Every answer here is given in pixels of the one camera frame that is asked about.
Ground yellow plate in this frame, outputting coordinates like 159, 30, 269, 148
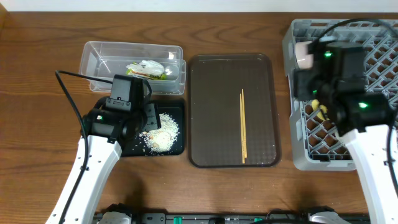
311, 100, 329, 121

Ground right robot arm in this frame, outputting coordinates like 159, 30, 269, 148
293, 41, 397, 223

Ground rice food scraps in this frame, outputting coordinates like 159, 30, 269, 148
139, 113, 180, 152

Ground grey dishwasher rack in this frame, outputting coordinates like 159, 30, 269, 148
282, 19, 397, 171

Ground right black cable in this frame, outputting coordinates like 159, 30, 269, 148
313, 17, 398, 200

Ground green snack wrapper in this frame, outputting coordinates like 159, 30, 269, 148
126, 60, 167, 80

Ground pink bowl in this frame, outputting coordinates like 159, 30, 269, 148
295, 41, 313, 69

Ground left black cable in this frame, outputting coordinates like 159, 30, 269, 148
54, 70, 113, 224

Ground clear plastic bin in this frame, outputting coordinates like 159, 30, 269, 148
79, 41, 186, 95

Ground white napkin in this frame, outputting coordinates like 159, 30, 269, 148
126, 60, 165, 76

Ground black cable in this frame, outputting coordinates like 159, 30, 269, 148
54, 70, 113, 224
313, 17, 398, 200

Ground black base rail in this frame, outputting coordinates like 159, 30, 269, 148
93, 203, 371, 224

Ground black plastic tray bin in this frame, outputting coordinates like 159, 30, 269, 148
121, 100, 185, 157

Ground dark brown serving tray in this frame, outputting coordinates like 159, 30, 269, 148
187, 54, 282, 168

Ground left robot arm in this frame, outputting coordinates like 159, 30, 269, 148
47, 75, 161, 223

